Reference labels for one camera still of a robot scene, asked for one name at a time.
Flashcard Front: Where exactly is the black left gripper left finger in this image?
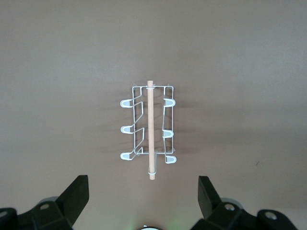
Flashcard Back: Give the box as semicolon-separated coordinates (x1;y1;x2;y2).
16;175;90;230

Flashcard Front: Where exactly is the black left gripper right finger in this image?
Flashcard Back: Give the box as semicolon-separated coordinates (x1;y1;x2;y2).
191;176;260;230

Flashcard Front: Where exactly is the brown table cover sheet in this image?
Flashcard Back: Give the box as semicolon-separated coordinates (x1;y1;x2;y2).
0;0;307;230

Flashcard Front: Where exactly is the white wire cup rack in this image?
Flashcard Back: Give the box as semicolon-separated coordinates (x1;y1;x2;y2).
119;80;177;182

